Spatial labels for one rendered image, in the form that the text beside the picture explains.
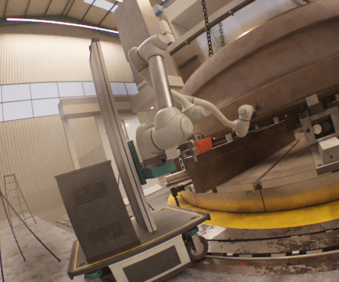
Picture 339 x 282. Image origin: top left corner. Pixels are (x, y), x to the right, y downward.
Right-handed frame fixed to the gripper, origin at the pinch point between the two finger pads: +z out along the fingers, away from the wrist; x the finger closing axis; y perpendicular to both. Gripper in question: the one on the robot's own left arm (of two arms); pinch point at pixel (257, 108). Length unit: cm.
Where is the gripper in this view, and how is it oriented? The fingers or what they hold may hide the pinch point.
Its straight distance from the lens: 202.6
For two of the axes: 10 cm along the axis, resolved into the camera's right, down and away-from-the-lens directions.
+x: -6.0, 2.6, 7.5
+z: 7.3, -1.9, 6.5
